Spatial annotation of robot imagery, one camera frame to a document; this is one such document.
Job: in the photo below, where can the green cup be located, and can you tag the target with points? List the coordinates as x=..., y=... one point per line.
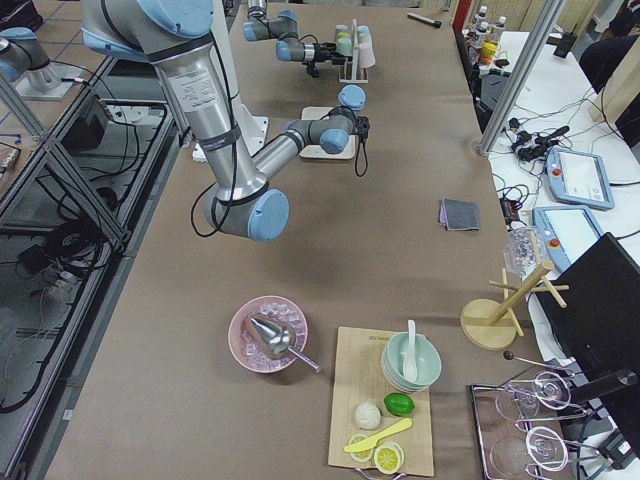
x=344, y=44

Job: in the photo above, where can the white rabbit tray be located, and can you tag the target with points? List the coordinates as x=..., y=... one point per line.
x=336, y=147

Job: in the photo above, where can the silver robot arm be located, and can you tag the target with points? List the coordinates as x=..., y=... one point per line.
x=178, y=38
x=290, y=46

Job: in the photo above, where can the light blue cup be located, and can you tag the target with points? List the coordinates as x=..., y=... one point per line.
x=363, y=34

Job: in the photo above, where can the pink cup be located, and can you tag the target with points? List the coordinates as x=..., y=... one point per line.
x=366, y=56

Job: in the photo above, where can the silver marker pen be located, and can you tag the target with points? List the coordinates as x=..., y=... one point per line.
x=425, y=20

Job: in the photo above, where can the folded grey cloth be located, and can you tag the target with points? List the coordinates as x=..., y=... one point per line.
x=457, y=215

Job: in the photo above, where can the clear glass mug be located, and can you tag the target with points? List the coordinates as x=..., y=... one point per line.
x=519, y=255

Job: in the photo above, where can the upper teach pendant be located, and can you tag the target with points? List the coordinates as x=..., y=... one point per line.
x=578, y=178

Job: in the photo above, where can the teach pendant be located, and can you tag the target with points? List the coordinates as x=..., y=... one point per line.
x=568, y=232
x=578, y=178

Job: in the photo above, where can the steel ice scoop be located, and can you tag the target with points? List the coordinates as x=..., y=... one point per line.
x=276, y=339

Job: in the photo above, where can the lower teach pendant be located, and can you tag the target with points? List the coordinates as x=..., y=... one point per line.
x=568, y=232

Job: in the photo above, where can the wooden mug tree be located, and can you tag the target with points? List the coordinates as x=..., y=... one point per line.
x=493, y=325

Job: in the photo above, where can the white ceramic spoon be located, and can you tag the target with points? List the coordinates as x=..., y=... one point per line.
x=410, y=371

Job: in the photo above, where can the pink bowl with ice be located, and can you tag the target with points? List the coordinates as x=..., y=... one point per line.
x=246, y=350

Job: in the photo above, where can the green lime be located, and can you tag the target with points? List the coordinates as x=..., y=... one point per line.
x=399, y=404

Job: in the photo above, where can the white steamed bun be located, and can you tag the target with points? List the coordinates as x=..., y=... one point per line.
x=367, y=416

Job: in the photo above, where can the black monitor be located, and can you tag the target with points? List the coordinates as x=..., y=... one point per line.
x=599, y=327

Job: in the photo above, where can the yellow plastic knife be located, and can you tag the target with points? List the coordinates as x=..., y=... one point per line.
x=371, y=442

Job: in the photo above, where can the upper wine glass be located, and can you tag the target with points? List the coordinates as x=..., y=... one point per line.
x=521, y=399

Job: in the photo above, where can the wine glass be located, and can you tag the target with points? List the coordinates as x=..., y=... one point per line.
x=521, y=399
x=536, y=455

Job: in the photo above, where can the lemon slice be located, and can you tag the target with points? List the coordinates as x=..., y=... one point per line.
x=362, y=456
x=388, y=458

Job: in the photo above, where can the lower wine glass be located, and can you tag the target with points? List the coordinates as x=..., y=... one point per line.
x=536, y=455

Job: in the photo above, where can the white wire cup rack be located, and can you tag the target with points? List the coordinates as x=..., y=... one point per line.
x=349, y=71

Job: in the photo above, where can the aluminium frame post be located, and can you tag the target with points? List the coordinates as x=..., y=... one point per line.
x=528, y=56

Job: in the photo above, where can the black wire glass rack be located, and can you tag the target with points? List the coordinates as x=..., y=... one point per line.
x=491, y=426

